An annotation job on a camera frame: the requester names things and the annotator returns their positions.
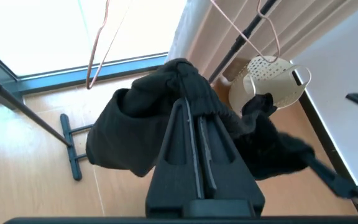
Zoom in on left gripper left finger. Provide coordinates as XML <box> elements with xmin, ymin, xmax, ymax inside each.
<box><xmin>145</xmin><ymin>98</ymin><xmax>204</xmax><ymax>218</ymax></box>

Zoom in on black clothes rack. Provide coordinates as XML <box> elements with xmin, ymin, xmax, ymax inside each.
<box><xmin>0</xmin><ymin>0</ymin><xmax>279</xmax><ymax>182</ymax></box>

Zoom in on black shorts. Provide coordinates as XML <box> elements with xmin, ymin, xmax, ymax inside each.
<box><xmin>85</xmin><ymin>58</ymin><xmax>316</xmax><ymax>181</ymax></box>

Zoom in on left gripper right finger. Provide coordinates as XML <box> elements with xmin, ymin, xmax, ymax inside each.
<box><xmin>198</xmin><ymin>114</ymin><xmax>266</xmax><ymax>218</ymax></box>

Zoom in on beige curtain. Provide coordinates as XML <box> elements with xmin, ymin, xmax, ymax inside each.
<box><xmin>166</xmin><ymin>0</ymin><xmax>358</xmax><ymax>82</ymax></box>

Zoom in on white laundry basket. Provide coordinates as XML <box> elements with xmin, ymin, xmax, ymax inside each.
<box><xmin>227</xmin><ymin>55</ymin><xmax>313</xmax><ymax>116</ymax></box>

